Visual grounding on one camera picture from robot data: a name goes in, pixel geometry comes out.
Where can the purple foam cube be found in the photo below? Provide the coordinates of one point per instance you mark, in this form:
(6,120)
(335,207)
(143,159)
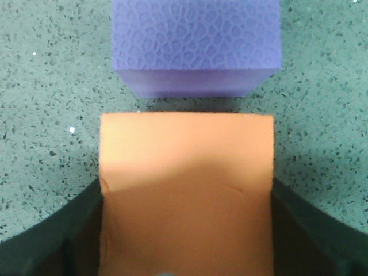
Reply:
(195,48)

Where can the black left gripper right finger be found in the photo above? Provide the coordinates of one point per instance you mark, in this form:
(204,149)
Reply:
(307,241)

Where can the orange foam cube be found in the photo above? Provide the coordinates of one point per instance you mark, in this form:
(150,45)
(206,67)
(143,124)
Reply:
(186,193)

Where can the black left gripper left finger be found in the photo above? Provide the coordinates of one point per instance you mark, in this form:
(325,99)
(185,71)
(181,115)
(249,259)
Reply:
(65,243)

